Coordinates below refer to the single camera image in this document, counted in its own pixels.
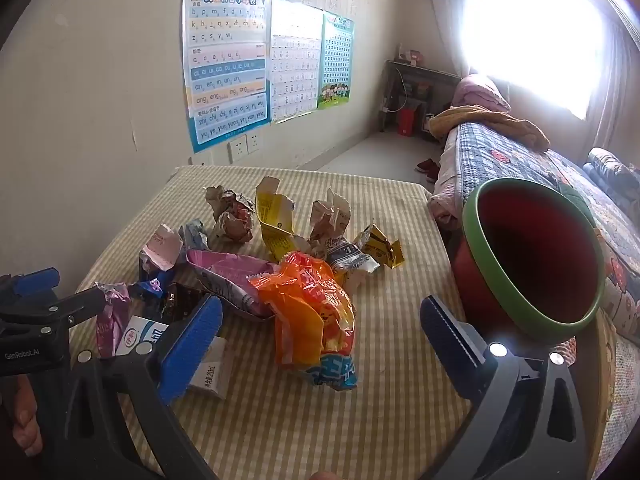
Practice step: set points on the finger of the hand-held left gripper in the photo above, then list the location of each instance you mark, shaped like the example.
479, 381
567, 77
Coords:
75, 305
35, 281

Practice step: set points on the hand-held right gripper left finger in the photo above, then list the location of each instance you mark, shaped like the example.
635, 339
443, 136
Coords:
192, 345

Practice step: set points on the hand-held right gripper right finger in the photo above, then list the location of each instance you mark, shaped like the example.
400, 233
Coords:
442, 327

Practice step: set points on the white milk carton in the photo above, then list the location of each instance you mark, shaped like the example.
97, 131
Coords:
142, 335

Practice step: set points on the silver printed wrapper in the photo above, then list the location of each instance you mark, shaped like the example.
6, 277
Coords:
350, 257

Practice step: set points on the red green chair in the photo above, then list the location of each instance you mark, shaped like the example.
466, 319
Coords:
545, 260

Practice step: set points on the brown paper ball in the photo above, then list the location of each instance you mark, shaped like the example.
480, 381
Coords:
232, 220

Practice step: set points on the yellow paper carton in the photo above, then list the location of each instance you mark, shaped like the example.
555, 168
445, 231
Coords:
272, 215

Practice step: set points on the person's left hand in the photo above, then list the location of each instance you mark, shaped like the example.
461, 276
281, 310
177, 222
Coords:
27, 420

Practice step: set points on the pink foil wrapper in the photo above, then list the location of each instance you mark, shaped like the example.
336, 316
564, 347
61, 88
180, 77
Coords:
112, 320

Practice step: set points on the dark brown wrapper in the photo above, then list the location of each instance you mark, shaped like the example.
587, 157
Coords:
177, 302

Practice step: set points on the blue purple wrapper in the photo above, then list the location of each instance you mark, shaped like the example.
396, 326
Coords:
152, 286

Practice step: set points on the pink snack packet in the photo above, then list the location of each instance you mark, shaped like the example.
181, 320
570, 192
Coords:
225, 275

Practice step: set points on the small yellow wrapper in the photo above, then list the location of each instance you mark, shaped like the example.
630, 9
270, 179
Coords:
382, 250

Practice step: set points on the pink white crumpled paper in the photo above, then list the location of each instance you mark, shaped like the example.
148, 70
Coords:
162, 247

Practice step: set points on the blue white crumpled paper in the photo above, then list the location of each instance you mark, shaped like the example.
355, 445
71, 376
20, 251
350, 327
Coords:
195, 235

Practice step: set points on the orange snack bag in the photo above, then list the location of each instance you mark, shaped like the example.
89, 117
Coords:
305, 310

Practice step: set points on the red shoe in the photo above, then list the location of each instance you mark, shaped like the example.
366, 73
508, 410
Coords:
433, 174
425, 165

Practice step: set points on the crumpled beige wrapper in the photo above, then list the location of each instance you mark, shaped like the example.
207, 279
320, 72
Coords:
327, 220

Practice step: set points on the bed with patchwork quilt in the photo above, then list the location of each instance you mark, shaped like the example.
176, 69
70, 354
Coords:
500, 155

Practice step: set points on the red box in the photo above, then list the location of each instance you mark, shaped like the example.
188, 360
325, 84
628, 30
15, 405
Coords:
407, 121

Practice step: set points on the yellow blanket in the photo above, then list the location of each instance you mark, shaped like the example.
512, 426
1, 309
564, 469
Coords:
490, 122

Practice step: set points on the blue patterned bedding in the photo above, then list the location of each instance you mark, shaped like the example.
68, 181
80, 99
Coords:
610, 165

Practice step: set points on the pink folded duvet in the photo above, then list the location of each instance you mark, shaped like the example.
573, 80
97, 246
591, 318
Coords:
480, 92

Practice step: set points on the dark metal shelf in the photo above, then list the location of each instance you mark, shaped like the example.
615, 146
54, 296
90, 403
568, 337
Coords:
425, 77

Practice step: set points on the light curtain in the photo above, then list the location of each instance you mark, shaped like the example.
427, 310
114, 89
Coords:
615, 85

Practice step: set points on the bright window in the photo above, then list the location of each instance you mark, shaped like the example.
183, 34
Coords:
530, 35

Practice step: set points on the white wall plate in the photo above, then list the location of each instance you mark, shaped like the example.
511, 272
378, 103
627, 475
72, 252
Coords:
202, 160

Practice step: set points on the white wall socket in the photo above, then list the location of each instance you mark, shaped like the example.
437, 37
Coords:
237, 149
255, 144

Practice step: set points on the blue letter wall poster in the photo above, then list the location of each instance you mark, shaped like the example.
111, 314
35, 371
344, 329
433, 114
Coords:
225, 60

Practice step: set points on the teal chart wall poster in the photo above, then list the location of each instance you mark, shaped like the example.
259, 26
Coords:
335, 55

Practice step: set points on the white chart wall poster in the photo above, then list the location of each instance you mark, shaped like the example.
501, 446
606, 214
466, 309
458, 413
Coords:
295, 60

